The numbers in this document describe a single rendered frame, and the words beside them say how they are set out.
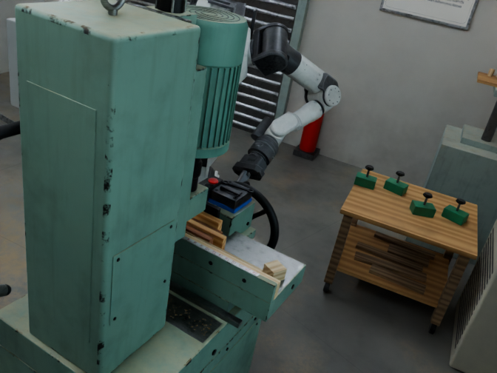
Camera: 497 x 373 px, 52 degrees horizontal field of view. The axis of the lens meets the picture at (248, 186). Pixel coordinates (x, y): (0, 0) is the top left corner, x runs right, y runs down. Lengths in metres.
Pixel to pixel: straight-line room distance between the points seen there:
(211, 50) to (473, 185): 2.48
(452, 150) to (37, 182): 2.65
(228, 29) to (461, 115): 3.23
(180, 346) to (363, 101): 3.26
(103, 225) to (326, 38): 3.48
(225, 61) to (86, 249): 0.47
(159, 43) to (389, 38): 3.35
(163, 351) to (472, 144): 2.55
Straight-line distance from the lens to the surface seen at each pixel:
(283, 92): 4.34
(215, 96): 1.12
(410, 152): 4.29
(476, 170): 3.31
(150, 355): 1.23
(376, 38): 4.14
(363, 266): 2.80
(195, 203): 1.30
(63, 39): 0.86
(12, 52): 1.02
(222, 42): 1.09
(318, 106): 1.92
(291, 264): 1.40
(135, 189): 0.94
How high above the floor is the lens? 1.71
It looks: 28 degrees down
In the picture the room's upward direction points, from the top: 11 degrees clockwise
